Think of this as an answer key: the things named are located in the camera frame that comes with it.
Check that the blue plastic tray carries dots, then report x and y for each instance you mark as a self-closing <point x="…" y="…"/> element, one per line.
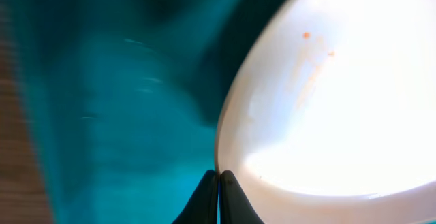
<point x="122" y="97"/>

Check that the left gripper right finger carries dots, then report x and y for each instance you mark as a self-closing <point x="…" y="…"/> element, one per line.
<point x="234" y="205"/>

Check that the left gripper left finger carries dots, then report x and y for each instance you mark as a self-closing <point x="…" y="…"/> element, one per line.
<point x="201" y="207"/>

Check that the white plate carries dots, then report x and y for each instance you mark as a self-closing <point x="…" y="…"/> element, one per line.
<point x="331" y="116"/>

